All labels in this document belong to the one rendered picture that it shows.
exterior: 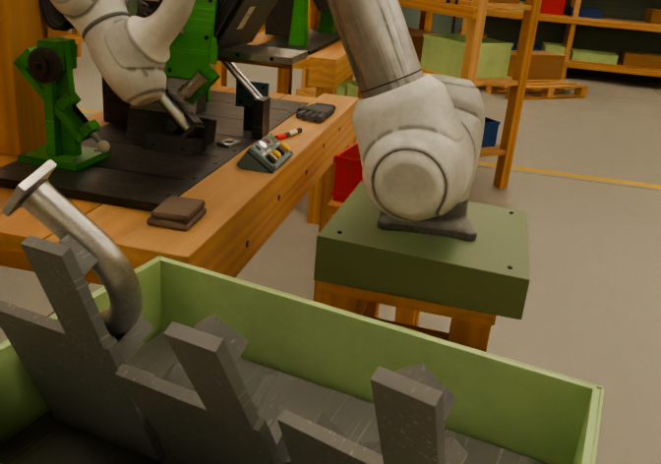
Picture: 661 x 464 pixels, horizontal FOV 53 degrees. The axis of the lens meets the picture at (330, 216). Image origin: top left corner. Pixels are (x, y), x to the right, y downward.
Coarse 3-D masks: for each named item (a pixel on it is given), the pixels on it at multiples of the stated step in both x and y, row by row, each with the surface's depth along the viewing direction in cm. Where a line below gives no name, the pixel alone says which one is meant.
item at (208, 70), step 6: (204, 66) 165; (210, 66) 165; (204, 72) 165; (210, 72) 164; (210, 78) 165; (216, 78) 165; (204, 84) 165; (210, 84) 165; (198, 90) 166; (204, 90) 166; (192, 96) 166; (198, 96) 166; (192, 102) 166
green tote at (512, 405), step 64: (192, 320) 97; (256, 320) 92; (320, 320) 87; (0, 384) 74; (320, 384) 91; (448, 384) 82; (512, 384) 78; (576, 384) 75; (512, 448) 81; (576, 448) 77
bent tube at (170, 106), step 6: (162, 96) 164; (168, 96) 165; (162, 102) 164; (168, 102) 164; (168, 108) 164; (174, 108) 164; (168, 114) 165; (174, 114) 164; (180, 114) 164; (174, 120) 165; (180, 120) 164; (186, 120) 164; (180, 126) 164; (186, 126) 164
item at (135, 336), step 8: (144, 320) 69; (136, 328) 68; (144, 328) 69; (152, 328) 69; (112, 336) 66; (120, 336) 67; (128, 336) 67; (136, 336) 68; (144, 336) 68; (120, 344) 66; (128, 344) 67; (136, 344) 67; (128, 352) 67
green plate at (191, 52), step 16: (208, 0) 163; (192, 16) 164; (208, 16) 164; (192, 32) 165; (208, 32) 164; (176, 48) 166; (192, 48) 165; (208, 48) 164; (176, 64) 166; (192, 64) 166
